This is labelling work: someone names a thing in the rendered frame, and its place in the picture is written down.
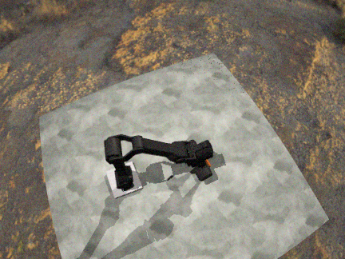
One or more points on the orange block with black square face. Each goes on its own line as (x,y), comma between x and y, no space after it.
(206,162)

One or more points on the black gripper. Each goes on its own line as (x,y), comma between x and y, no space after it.
(204,171)

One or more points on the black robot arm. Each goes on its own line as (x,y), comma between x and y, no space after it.
(176,152)

